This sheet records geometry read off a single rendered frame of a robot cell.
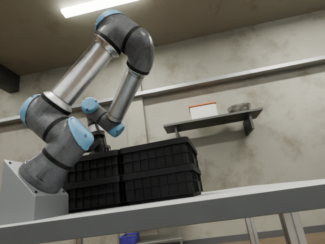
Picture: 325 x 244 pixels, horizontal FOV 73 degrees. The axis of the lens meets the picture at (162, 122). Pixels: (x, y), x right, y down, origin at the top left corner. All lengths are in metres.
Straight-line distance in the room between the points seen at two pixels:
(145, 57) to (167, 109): 2.97
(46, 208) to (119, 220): 0.37
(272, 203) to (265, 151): 3.22
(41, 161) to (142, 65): 0.47
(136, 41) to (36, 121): 0.43
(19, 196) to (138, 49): 0.60
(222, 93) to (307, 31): 1.83
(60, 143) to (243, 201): 0.58
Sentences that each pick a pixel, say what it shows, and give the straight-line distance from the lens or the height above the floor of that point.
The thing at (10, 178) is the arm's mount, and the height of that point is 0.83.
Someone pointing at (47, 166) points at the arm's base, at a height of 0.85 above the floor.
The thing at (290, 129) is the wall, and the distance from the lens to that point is 3.87.
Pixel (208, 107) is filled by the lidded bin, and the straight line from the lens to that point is 3.24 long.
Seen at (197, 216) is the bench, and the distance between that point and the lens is 0.46.
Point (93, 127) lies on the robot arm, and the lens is 1.13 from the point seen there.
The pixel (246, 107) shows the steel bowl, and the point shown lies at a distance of 3.32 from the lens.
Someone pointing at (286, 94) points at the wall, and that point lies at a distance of 4.05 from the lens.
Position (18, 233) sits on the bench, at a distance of 0.60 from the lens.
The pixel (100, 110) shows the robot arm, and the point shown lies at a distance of 1.05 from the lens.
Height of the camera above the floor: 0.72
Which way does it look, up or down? 18 degrees up
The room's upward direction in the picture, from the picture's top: 8 degrees counter-clockwise
